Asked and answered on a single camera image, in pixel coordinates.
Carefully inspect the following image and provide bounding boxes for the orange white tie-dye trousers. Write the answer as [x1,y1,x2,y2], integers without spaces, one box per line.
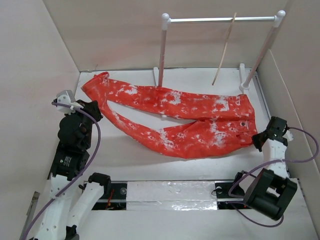
[81,72,257,159]

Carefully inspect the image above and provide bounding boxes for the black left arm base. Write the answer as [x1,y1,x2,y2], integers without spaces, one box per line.
[92,181,128,211]

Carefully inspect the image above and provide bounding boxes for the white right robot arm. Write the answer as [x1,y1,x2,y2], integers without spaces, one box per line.
[231,116,298,221]

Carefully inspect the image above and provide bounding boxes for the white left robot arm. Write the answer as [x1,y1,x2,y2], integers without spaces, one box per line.
[34,99,112,240]

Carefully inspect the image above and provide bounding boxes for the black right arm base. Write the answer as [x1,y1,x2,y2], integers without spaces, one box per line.
[211,182,251,211]

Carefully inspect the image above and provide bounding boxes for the beige plastic hanger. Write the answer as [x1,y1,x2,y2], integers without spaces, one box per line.
[211,12,237,86]

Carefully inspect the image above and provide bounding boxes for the white clothes rack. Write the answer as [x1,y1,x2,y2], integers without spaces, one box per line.
[152,10,286,118]

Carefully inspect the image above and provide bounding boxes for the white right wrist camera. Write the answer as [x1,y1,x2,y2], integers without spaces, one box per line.
[284,128,294,142]

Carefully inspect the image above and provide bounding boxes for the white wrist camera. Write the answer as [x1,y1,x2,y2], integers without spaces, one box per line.
[284,128,294,142]
[52,90,83,115]

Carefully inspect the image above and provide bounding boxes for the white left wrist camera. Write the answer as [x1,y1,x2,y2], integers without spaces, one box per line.
[52,90,83,115]

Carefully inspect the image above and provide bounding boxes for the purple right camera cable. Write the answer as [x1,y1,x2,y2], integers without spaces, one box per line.
[227,126,320,228]

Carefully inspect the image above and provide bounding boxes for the purple camera cable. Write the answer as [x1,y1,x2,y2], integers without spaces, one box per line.
[21,101,102,240]
[227,126,320,228]

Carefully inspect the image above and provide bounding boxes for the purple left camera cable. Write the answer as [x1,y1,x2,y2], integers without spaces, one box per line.
[21,101,102,240]

